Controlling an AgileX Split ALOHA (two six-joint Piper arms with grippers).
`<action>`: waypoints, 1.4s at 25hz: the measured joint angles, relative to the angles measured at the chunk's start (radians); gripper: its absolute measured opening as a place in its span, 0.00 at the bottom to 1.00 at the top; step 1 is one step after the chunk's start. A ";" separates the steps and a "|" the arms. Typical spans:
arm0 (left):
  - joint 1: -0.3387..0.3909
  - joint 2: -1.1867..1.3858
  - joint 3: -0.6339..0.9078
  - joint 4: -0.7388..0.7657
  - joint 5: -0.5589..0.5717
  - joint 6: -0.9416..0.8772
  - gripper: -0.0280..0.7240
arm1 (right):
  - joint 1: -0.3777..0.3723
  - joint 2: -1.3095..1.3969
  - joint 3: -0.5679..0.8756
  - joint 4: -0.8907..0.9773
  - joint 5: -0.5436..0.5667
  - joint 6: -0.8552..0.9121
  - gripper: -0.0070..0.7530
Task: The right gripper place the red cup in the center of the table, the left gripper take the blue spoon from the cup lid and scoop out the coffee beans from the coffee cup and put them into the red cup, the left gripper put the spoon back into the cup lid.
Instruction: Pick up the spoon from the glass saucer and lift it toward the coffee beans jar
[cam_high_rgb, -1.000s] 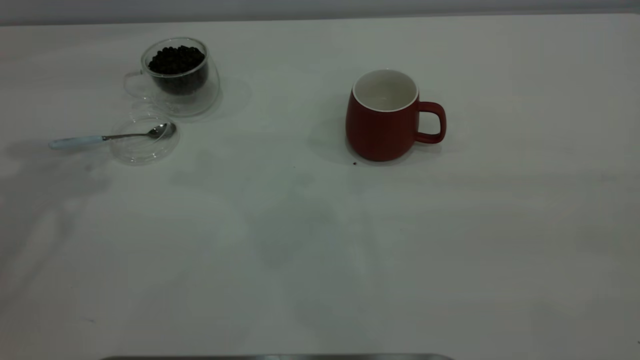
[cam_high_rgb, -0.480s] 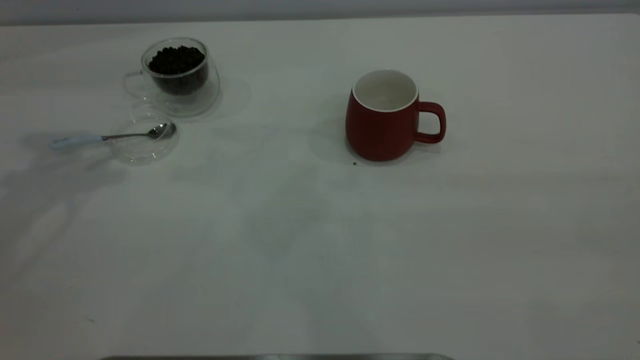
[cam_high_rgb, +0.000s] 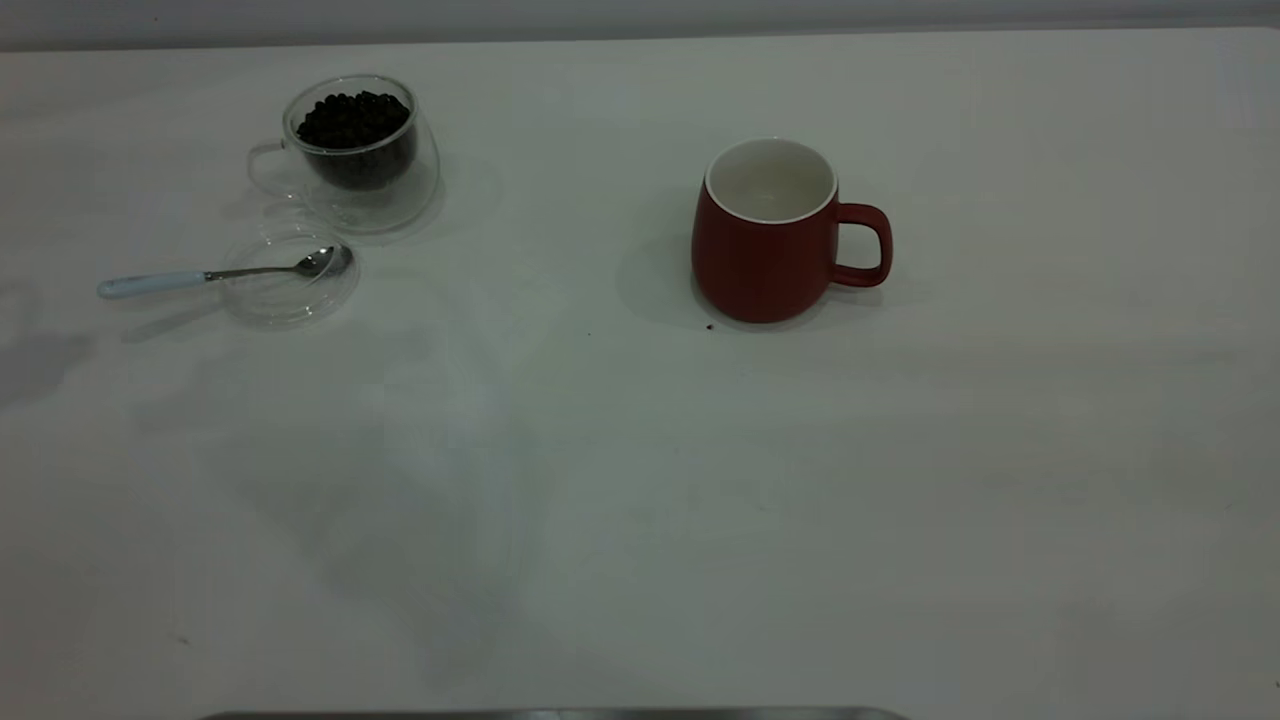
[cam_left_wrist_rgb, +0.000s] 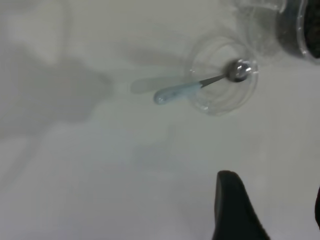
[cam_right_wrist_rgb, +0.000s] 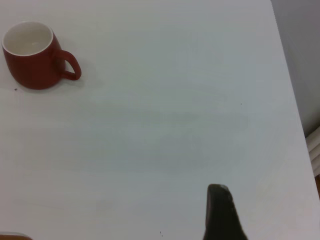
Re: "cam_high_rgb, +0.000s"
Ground red ceramic mug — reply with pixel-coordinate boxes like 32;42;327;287
690;138;893;324

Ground spoon with light blue handle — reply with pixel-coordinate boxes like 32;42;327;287
96;245;354;302

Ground clear glass cup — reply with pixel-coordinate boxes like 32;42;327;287
247;74;442;236

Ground dark coffee beans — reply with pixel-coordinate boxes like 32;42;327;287
296;91;419;193

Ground clear glass lid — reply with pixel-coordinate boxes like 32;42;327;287
219;222;361;331

